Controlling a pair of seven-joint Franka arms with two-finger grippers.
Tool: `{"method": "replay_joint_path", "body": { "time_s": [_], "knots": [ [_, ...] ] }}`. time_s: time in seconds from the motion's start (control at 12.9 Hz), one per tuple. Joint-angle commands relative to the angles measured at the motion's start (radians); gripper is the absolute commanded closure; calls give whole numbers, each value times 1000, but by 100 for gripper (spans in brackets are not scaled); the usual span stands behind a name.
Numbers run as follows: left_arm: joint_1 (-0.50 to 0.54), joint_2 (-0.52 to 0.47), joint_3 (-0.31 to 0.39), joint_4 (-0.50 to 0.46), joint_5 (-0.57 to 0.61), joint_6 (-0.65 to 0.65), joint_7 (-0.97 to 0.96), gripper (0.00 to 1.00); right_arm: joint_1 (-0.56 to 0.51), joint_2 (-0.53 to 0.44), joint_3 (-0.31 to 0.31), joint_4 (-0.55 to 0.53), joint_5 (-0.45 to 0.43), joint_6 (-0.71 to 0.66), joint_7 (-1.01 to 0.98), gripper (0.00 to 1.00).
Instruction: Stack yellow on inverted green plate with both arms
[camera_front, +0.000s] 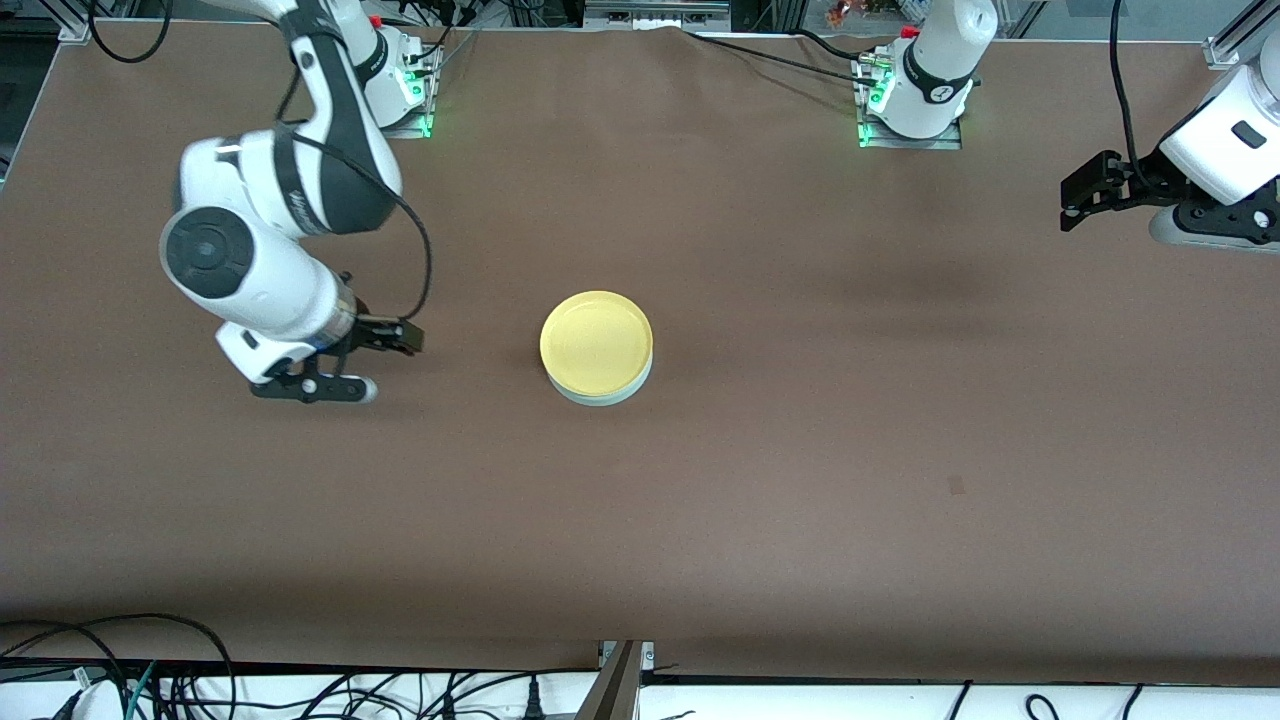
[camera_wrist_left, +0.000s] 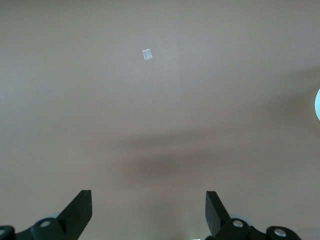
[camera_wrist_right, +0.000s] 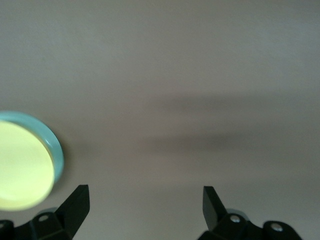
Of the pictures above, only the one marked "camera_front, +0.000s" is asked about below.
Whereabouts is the long black cable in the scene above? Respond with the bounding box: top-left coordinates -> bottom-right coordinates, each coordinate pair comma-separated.
683,28 -> 883,89

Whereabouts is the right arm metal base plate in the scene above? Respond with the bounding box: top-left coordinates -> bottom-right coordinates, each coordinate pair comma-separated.
380,40 -> 435,140

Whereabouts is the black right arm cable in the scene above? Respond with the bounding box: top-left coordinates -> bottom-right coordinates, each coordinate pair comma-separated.
272,60 -> 434,323

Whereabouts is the aluminium frame post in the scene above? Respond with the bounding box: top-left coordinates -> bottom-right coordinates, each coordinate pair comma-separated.
1205,0 -> 1280,71
55,0 -> 98,43

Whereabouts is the black arched cable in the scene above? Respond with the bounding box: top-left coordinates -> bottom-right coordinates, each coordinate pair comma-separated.
0,612 -> 237,720

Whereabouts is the brown table cover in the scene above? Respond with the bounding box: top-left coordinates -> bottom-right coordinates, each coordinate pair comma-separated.
0,18 -> 1280,686

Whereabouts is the green cable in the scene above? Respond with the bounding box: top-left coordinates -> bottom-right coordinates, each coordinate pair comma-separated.
125,660 -> 161,720

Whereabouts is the pale green plastic plate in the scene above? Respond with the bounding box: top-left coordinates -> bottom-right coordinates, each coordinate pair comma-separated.
545,355 -> 655,408

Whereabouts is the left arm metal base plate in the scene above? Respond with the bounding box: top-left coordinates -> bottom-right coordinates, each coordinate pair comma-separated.
853,52 -> 964,151

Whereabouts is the yellow plastic plate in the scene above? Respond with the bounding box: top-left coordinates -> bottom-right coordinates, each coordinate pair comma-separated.
539,290 -> 655,396

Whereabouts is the aluminium frame strut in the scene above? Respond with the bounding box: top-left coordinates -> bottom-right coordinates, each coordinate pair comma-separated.
572,640 -> 657,720

